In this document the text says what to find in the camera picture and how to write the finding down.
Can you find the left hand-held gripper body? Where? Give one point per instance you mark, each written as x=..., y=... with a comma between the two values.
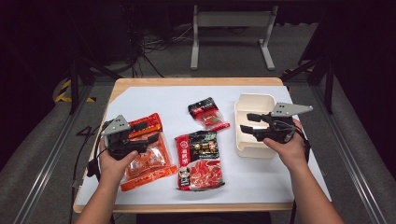
x=116, y=126

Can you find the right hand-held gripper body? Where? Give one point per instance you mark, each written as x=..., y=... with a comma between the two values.
x=280, y=124

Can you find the white plastic container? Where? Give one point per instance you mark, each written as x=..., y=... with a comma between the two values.
x=249, y=149

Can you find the orange seasoning packet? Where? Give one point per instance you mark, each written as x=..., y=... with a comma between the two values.
x=152, y=161

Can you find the person's right hand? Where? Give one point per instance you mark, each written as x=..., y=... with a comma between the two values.
x=289, y=152

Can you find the person's left hand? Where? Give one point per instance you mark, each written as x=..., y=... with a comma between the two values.
x=113, y=165

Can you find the small black red seasoning packet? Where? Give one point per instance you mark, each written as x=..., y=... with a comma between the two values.
x=210, y=113

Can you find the large black red seasoning packet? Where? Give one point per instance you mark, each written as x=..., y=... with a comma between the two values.
x=199, y=161

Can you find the black tripod stand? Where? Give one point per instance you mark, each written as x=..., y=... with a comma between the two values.
x=77, y=81
x=323, y=77

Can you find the yellow black floor tape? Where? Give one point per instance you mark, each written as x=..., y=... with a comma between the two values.
x=63, y=93

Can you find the grey metal stand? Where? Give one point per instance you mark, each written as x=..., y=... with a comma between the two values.
x=232, y=18

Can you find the aluminium floor rail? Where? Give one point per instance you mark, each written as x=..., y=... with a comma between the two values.
x=53, y=155
x=348, y=155

